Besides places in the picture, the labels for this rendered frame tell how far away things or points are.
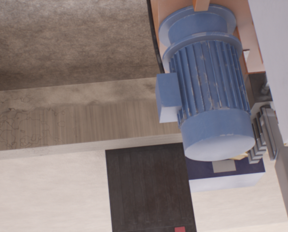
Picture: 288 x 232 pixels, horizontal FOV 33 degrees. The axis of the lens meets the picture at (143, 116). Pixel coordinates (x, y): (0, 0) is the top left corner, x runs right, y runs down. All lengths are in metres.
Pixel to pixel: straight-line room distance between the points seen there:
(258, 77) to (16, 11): 1.34
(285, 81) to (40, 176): 3.07
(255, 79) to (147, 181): 1.68
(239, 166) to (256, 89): 2.10
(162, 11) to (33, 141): 1.68
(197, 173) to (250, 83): 2.05
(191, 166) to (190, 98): 2.16
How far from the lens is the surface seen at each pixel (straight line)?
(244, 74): 1.55
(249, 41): 1.74
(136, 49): 2.82
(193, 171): 3.52
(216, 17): 1.54
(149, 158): 3.14
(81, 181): 3.85
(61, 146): 2.97
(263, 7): 0.80
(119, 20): 2.57
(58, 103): 3.07
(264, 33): 0.80
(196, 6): 1.44
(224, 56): 1.45
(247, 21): 1.63
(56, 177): 3.72
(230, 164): 3.58
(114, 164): 3.13
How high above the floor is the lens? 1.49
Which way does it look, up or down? 24 degrees down
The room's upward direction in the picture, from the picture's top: 173 degrees clockwise
